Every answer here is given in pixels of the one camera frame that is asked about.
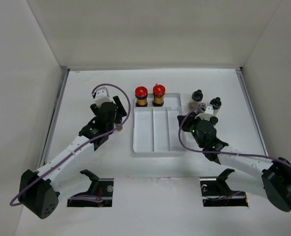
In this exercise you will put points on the white compartment organizer tray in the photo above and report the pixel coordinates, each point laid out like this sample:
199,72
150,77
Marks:
155,131

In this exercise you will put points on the black-capped beige bottle right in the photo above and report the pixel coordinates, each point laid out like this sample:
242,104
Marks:
216,104

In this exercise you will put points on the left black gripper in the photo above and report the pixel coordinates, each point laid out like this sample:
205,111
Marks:
119,107

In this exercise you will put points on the black-capped beige bottle rear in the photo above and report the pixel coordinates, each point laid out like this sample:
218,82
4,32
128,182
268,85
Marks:
196,99

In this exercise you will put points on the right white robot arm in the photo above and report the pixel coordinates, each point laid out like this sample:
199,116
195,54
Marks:
261,175

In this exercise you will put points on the red-capped amber sauce jar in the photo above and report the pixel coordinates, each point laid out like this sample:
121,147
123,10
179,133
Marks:
141,94

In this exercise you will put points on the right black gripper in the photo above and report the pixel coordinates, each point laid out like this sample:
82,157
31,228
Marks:
189,120

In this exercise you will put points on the small black-capped pepper jar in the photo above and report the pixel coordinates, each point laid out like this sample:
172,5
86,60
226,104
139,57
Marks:
214,120

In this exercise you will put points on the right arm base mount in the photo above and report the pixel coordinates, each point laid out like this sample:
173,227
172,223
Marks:
216,193

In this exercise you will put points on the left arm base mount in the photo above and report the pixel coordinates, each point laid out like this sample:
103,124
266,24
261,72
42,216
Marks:
98,194

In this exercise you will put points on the silver-capped spice bottle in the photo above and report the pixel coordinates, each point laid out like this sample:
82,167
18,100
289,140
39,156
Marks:
201,108

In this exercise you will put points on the black-capped beige bottle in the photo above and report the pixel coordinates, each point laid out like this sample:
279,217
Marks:
196,99
216,104

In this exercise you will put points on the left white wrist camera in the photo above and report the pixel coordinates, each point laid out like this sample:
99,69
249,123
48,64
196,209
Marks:
101,95

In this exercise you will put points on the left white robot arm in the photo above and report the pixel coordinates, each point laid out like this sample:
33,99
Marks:
39,190

